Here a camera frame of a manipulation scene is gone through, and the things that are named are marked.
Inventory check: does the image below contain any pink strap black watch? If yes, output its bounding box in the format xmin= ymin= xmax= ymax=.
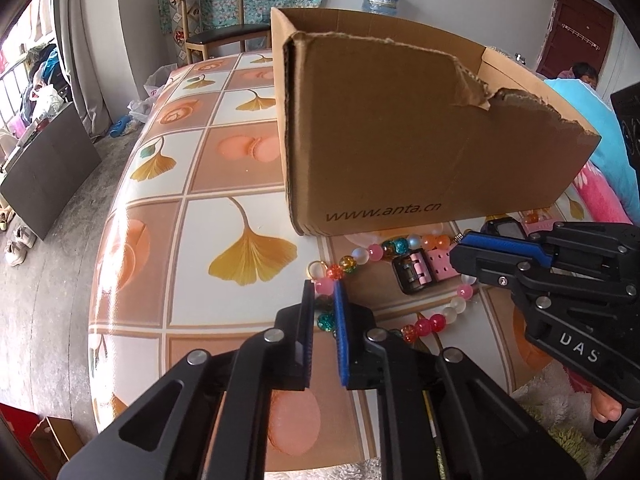
xmin=390 ymin=216 xmax=557 ymax=296

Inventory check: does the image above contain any colourful bead necklace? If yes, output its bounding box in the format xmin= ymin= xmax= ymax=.
xmin=306 ymin=231 xmax=476 ymax=345

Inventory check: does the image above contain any right hand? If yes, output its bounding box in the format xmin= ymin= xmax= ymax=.
xmin=591 ymin=386 xmax=623 ymax=422

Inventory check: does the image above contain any pink floral blanket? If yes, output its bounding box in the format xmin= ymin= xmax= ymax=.
xmin=573 ymin=162 xmax=631 ymax=224

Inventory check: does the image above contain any light blue cloth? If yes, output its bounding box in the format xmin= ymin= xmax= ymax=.
xmin=544 ymin=78 xmax=639 ymax=226

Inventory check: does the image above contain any small cardboard box on floor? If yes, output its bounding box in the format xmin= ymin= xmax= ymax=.
xmin=29 ymin=417 xmax=84 ymax=479

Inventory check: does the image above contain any patterned tablecloth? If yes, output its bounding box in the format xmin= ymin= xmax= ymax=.
xmin=89 ymin=51 xmax=590 ymax=428

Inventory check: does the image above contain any person in background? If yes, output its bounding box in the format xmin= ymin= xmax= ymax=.
xmin=558 ymin=62 xmax=599 ymax=89

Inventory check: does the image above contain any brown cardboard box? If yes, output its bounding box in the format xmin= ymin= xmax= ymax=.
xmin=271 ymin=8 xmax=600 ymax=236

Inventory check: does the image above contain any dark red door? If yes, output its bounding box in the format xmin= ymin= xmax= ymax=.
xmin=537 ymin=0 xmax=615 ymax=78

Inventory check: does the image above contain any dark grey board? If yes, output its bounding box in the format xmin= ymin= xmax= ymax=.
xmin=1 ymin=103 xmax=101 ymax=240

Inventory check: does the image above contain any white plastic bag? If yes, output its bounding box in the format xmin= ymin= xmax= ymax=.
xmin=128 ymin=63 xmax=178 ymax=122

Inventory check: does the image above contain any wooden chair black seat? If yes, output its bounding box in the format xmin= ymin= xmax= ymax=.
xmin=176 ymin=0 xmax=274 ymax=65

